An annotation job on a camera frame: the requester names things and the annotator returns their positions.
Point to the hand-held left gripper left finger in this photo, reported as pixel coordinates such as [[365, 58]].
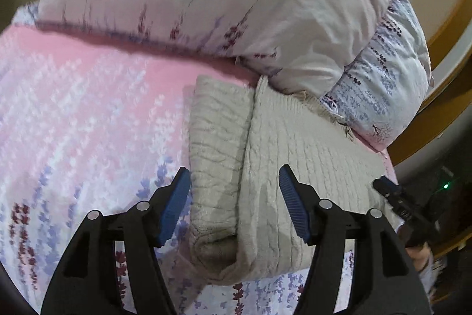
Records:
[[173, 212]]

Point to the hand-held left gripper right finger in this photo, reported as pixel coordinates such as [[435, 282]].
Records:
[[295, 208]]

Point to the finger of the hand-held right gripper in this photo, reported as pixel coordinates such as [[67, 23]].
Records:
[[385, 184]]

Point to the person's right hand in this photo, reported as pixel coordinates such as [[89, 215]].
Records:
[[419, 256]]

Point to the pink floral bed sheet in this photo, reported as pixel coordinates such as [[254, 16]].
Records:
[[92, 97]]

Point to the wooden bed frame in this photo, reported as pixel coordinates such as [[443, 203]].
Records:
[[424, 138]]

